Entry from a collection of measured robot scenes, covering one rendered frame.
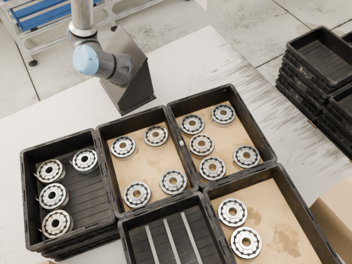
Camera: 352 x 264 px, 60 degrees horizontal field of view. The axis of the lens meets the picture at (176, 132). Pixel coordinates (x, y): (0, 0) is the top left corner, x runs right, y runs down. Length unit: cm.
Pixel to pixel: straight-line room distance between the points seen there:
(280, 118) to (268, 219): 56
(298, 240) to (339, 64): 130
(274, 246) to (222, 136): 46
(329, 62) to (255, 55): 83
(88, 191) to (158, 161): 29
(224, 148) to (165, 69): 65
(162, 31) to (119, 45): 157
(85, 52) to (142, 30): 184
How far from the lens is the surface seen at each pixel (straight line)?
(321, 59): 216
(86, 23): 137
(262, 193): 119
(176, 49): 182
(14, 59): 331
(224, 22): 312
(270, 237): 114
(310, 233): 114
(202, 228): 113
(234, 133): 129
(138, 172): 123
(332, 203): 116
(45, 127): 166
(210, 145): 122
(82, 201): 124
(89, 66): 131
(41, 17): 294
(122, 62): 140
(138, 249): 113
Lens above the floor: 192
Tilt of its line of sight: 57 degrees down
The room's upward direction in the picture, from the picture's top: 8 degrees counter-clockwise
